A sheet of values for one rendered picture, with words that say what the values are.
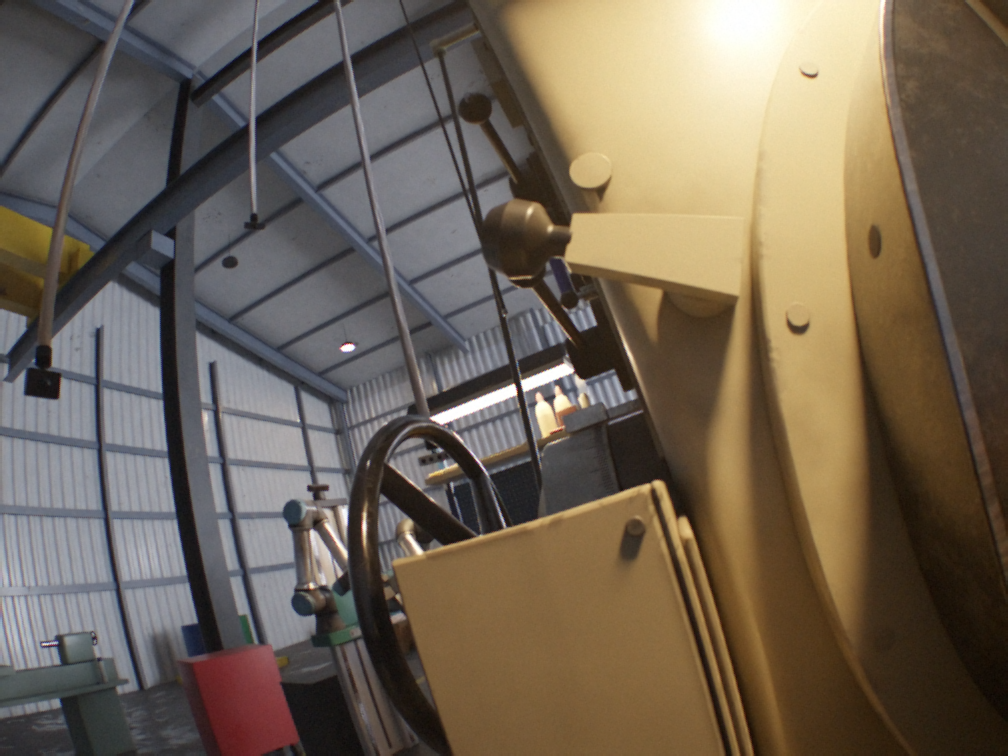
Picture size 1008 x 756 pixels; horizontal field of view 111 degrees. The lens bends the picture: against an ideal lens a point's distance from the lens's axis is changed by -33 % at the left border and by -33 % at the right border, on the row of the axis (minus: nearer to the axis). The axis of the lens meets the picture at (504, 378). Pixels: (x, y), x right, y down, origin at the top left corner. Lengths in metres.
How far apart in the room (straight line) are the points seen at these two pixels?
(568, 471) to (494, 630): 0.25
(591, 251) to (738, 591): 0.18
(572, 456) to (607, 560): 0.27
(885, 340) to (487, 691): 0.21
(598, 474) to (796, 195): 0.25
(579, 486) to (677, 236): 0.23
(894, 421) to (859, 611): 0.09
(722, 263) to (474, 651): 0.19
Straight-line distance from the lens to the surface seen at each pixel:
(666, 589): 0.17
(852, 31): 0.39
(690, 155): 0.33
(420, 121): 9.77
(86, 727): 5.75
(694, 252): 0.25
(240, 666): 4.19
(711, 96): 0.36
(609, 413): 0.50
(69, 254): 8.12
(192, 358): 5.84
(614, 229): 0.25
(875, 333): 0.25
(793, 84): 0.34
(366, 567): 0.39
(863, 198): 0.26
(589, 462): 0.42
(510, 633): 0.19
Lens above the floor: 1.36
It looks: 16 degrees up
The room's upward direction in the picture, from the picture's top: 17 degrees counter-clockwise
